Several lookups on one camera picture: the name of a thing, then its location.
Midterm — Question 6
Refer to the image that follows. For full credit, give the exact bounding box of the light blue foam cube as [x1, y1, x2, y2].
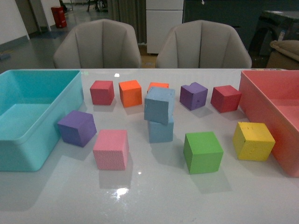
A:
[144, 87, 175, 125]
[148, 116, 174, 143]

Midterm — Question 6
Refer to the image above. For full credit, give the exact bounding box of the orange foam cube left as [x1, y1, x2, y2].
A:
[119, 80, 142, 108]

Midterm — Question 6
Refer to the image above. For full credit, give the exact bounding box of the orange foam cube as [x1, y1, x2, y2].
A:
[147, 82, 169, 93]
[119, 80, 142, 108]

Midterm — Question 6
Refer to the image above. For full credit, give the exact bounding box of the orange foam cube right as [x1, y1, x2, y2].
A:
[147, 82, 169, 93]

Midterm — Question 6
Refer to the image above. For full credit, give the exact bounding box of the notched purple foam cube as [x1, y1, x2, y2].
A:
[179, 82, 208, 111]

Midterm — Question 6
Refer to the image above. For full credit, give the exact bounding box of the magenta foam cube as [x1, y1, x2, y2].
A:
[90, 80, 114, 105]

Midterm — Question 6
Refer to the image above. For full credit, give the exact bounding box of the pink foam cube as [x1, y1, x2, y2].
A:
[93, 129, 129, 170]

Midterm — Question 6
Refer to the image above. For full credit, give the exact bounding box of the green foam cube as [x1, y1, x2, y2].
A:
[183, 132, 224, 174]

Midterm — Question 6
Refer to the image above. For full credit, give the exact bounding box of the dark red foam cube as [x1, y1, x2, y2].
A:
[210, 85, 242, 113]

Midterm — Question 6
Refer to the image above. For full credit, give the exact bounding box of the left grey armchair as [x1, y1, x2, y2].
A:
[53, 19, 142, 69]

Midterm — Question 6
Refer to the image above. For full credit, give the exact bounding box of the grey armchair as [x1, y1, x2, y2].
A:
[53, 19, 142, 69]
[156, 20, 252, 69]

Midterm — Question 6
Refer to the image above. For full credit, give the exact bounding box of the right grey armchair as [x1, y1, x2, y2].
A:
[156, 20, 252, 69]

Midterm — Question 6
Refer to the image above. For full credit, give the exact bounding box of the white drawer cabinet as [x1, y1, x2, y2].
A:
[146, 0, 184, 54]

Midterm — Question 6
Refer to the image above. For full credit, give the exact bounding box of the grey curtain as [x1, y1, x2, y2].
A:
[107, 0, 147, 44]

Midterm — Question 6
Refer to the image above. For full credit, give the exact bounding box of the yellow foam cube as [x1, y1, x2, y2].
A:
[233, 122, 276, 161]

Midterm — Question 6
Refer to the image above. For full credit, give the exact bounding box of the teal plastic bin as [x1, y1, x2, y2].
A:
[0, 70, 84, 172]

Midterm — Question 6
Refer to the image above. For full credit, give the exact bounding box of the pink plastic bin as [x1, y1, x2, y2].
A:
[239, 70, 299, 177]

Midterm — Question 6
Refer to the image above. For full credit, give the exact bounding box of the beige sofa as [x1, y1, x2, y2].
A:
[266, 40, 299, 70]

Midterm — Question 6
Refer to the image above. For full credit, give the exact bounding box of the black appliance box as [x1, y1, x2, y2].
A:
[249, 11, 299, 56]

